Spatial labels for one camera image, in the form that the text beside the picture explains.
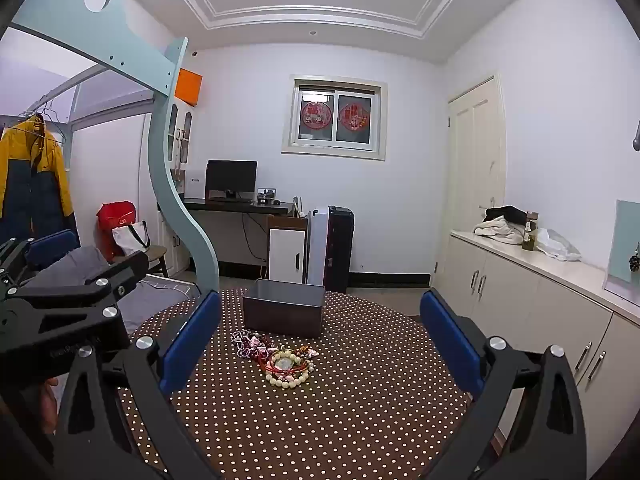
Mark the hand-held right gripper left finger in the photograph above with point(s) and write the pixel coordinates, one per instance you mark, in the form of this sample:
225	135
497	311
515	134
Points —
192	340

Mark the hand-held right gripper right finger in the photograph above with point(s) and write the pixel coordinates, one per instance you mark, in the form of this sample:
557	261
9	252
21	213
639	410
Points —
450	340

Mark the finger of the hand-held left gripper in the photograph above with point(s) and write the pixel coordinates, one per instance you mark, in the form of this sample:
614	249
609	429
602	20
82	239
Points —
125	275
52	251

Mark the pile of jewelry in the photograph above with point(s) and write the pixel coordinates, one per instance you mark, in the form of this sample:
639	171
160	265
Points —
255	347

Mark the metal tin box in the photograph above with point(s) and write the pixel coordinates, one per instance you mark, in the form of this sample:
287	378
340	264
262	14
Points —
282	315

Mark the white jade carving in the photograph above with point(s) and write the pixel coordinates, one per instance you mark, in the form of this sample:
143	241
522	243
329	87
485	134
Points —
286	361

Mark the person's left hand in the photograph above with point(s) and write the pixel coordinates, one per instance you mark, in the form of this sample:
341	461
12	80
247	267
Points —
49	402

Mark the grey pillow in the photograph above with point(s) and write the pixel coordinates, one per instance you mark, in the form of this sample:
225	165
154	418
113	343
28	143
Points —
75	266

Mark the white tote bag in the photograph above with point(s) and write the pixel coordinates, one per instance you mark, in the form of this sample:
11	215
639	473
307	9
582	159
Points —
131	237

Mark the wooden chair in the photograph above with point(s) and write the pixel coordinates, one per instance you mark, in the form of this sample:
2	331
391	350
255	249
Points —
157	255

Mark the grey quilt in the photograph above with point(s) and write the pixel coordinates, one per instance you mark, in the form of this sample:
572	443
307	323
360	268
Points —
160	300

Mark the red bag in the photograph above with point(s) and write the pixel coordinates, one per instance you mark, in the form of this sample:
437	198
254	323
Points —
115	215

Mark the cream sideboard cabinet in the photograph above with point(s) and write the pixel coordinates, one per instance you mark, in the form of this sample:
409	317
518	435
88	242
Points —
520	300

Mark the yellow and navy jacket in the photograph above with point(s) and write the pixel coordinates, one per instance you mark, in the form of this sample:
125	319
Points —
20	165

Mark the white cardboard box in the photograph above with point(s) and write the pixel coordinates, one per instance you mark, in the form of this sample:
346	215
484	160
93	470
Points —
195	187

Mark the white garment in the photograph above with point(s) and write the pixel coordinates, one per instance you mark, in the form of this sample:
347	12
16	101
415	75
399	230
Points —
500	230

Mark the dark desk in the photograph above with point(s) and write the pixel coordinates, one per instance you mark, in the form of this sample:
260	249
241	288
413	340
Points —
225	206

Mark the small white cabinet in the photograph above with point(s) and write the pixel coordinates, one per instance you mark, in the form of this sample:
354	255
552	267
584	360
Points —
286	255

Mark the glass bottle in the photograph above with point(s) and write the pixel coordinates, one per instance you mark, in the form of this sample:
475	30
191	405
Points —
528	239

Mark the black garment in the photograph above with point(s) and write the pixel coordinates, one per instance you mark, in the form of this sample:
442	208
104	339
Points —
510	212

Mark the clear plastic bag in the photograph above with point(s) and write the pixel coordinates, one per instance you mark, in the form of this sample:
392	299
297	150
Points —
557	245

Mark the black computer monitor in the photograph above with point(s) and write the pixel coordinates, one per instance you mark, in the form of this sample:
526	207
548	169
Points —
231	177

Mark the white and black suitcase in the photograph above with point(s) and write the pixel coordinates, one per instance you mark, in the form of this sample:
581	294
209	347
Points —
330	250

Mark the glass-door cabinet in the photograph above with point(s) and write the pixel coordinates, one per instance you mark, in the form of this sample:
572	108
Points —
180	130

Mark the cream door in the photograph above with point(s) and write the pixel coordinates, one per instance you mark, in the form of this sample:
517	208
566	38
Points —
475	175

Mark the light blue board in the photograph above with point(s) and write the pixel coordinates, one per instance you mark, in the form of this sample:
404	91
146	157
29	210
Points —
620	240

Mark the pine cone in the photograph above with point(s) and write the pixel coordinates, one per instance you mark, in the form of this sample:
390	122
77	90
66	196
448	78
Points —
634	263

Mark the orange box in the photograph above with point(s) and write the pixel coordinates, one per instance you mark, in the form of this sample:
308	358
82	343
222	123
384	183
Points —
190	86

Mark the red paper cutting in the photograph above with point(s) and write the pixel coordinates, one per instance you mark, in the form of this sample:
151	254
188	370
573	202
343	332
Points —
354	116
315	115

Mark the window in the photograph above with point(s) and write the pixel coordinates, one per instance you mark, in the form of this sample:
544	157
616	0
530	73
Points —
334	116

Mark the light blue loft bed frame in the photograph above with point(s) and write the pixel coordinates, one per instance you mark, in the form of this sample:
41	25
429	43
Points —
170	170

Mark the small photo frame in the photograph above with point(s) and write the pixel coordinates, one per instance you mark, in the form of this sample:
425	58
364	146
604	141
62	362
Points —
266	195

